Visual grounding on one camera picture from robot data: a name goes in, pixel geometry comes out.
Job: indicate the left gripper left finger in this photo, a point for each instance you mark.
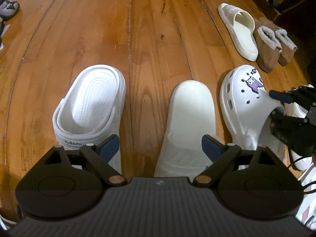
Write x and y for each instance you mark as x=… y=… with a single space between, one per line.
x=104 y=159

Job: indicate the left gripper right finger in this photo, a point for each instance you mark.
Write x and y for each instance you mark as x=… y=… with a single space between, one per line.
x=222 y=157

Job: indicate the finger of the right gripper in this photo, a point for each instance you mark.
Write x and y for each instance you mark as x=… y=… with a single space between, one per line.
x=283 y=97
x=282 y=126

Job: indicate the white clog with charms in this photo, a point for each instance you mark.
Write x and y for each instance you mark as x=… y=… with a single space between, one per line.
x=246 y=108

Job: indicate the tan fleece boot right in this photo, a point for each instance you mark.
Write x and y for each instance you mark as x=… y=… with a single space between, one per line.
x=288 y=46

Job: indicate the tan fleece boot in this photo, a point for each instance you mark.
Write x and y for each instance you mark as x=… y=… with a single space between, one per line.
x=269 y=47
x=288 y=46

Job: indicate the tan fleece boot left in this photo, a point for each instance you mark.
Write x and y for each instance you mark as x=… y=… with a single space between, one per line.
x=269 y=47

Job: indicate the purple clog near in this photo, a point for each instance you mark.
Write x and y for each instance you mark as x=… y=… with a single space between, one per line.
x=8 y=9

